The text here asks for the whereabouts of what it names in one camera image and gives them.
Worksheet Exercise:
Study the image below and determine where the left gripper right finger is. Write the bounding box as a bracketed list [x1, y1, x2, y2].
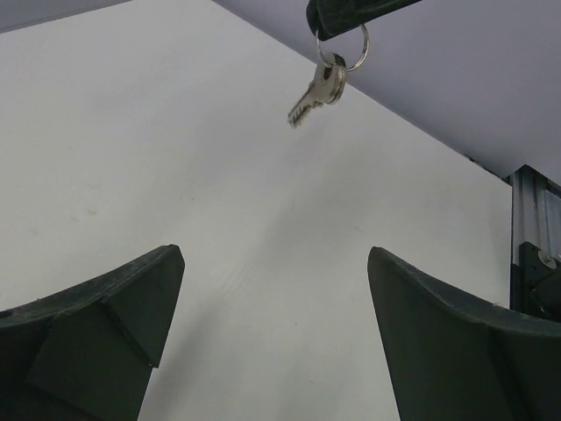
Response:
[367, 246, 560, 420]

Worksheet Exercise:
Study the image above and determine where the small silver key pair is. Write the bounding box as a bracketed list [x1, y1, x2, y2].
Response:
[288, 25, 371, 128]

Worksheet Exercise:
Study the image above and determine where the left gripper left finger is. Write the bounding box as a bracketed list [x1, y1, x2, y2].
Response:
[1, 245, 184, 420]

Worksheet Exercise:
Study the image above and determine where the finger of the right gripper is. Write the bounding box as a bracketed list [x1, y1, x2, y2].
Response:
[306, 0, 419, 41]

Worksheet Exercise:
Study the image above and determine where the aluminium frame rail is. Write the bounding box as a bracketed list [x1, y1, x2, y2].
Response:
[509, 166, 560, 322]

